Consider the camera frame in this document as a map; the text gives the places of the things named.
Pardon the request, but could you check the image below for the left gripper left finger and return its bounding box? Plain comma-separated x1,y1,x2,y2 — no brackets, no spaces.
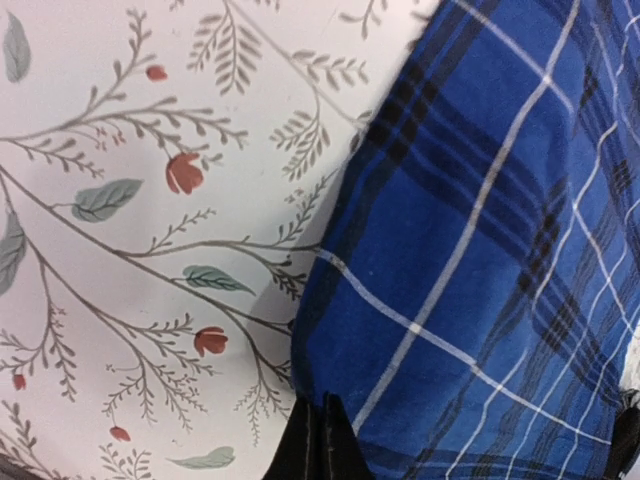
262,399,324,480

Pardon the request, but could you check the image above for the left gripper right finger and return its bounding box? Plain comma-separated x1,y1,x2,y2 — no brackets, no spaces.
322,393,373,480

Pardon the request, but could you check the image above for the blue plaid long sleeve shirt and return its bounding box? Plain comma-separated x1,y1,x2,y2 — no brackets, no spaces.
291,1,639,479

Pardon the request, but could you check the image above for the floral tablecloth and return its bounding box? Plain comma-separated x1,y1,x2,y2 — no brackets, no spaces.
0,0,640,480

